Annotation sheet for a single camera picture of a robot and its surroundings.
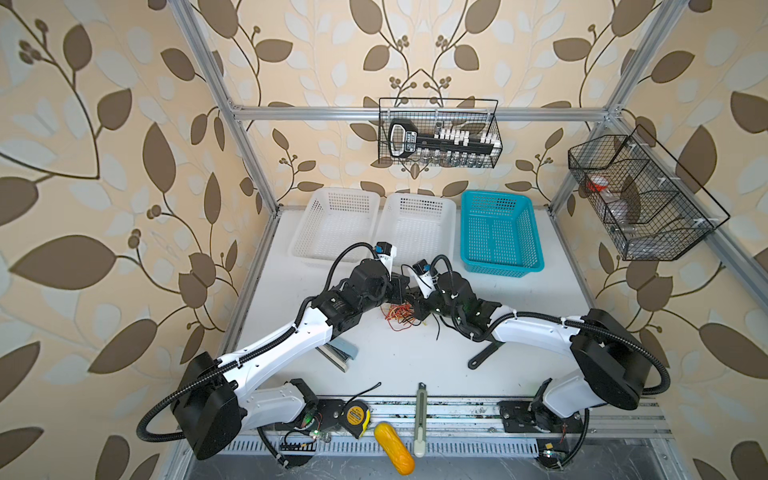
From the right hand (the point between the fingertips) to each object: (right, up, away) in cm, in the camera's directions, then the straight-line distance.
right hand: (403, 294), depth 82 cm
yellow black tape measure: (-12, -27, -10) cm, 32 cm away
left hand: (+2, +6, -7) cm, 9 cm away
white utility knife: (+4, -30, -9) cm, 31 cm away
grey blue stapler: (-18, -16, 0) cm, 24 cm away
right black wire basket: (+61, +23, -10) cm, 66 cm away
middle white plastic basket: (+6, +20, +33) cm, 39 cm away
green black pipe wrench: (+21, -19, 0) cm, 28 cm away
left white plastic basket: (-27, +23, +37) cm, 51 cm away
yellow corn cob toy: (-3, -32, -15) cm, 36 cm away
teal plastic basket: (+37, +18, +30) cm, 51 cm away
